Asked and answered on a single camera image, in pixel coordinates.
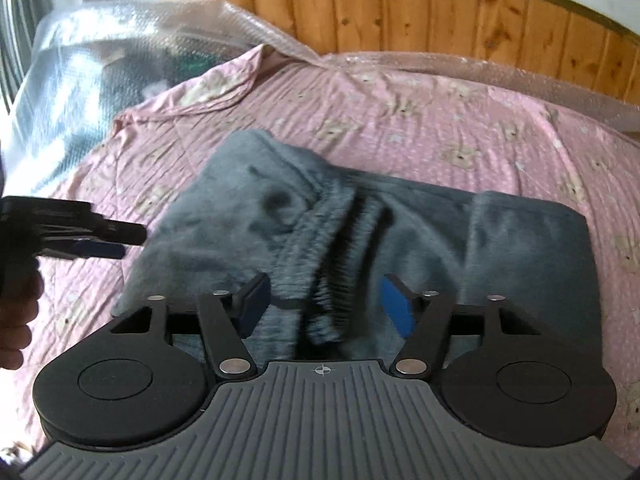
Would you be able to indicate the window with metal grille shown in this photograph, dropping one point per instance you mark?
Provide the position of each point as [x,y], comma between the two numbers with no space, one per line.
[20,25]

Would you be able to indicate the clear bubble wrap cover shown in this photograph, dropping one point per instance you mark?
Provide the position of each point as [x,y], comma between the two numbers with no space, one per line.
[75,70]

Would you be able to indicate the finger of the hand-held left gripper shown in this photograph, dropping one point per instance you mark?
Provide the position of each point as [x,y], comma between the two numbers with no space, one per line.
[122,234]
[97,250]

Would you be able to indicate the person's left hand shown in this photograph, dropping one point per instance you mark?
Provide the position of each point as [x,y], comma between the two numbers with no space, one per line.
[17,320]

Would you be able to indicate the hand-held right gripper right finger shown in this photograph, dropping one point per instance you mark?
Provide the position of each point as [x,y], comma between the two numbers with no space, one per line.
[397,307]

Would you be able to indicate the pink printed bed sheet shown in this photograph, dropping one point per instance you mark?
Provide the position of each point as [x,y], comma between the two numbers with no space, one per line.
[400,110]

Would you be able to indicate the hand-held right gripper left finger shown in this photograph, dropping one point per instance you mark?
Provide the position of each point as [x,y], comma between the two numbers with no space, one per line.
[255,302]

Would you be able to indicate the grey pants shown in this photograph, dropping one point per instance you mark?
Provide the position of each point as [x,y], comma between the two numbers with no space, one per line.
[425,220]

